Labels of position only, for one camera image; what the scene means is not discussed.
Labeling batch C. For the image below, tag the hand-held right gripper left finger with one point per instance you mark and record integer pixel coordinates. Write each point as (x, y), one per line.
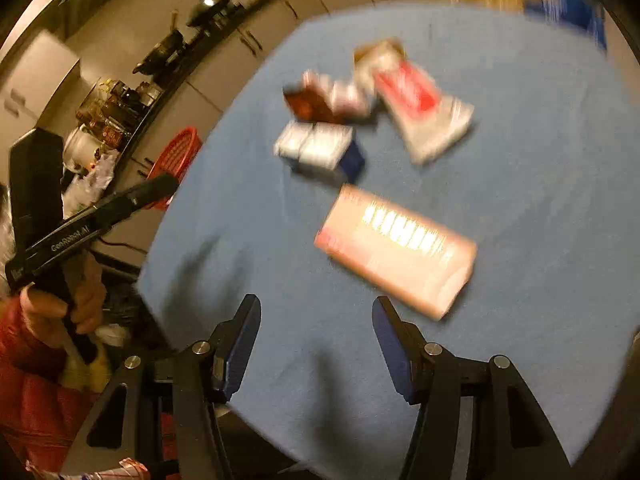
(227, 370)

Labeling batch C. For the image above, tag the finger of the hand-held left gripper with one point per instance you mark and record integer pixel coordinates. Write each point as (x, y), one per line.
(145, 192)
(35, 180)

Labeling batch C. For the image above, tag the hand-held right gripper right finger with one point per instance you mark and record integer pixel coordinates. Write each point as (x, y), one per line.
(395, 355)

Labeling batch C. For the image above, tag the red plastic basket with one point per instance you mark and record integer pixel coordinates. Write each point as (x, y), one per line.
(180, 152)

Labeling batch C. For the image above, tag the pink cardboard box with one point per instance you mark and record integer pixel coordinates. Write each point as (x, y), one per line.
(395, 245)

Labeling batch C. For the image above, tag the brown carton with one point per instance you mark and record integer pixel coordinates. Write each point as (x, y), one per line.
(300, 105)

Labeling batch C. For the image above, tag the white medicine box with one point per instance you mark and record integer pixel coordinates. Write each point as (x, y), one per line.
(320, 147)

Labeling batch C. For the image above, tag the red white box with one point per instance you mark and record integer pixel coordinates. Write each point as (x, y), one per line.
(345, 97)

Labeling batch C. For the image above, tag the red white snack bag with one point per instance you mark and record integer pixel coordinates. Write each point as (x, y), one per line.
(410, 92)

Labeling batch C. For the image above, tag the small tan cardboard box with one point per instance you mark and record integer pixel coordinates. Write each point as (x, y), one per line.
(377, 50)

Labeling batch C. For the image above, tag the person's left forearm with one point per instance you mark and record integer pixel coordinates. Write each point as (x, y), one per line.
(30, 400)

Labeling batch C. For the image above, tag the person's left hand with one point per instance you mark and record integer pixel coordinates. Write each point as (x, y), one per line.
(45, 320)

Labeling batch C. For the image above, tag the crumpled plastic bags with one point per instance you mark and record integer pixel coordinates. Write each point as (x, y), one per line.
(100, 172)

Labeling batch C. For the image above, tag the white rice cooker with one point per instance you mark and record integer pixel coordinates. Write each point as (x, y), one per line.
(80, 147)

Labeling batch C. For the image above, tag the group of condiment bottles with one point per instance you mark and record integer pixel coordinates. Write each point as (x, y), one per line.
(115, 105)

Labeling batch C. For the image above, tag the cream upper cabinets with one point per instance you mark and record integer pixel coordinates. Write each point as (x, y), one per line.
(35, 75)

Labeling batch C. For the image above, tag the cream lower kitchen cabinets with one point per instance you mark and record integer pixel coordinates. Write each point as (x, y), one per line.
(220, 75)

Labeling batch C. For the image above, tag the dark wok with spatula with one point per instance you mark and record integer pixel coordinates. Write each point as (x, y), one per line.
(160, 52)

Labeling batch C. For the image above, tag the patterned white bag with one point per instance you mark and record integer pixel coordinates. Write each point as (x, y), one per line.
(125, 469)

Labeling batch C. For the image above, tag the blue tablecloth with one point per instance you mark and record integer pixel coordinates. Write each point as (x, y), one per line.
(525, 210)

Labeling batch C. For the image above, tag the wok with metal lid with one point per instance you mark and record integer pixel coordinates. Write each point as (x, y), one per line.
(210, 0)

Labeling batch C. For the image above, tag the blue plastic bag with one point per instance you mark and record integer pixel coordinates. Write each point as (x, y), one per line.
(575, 10)

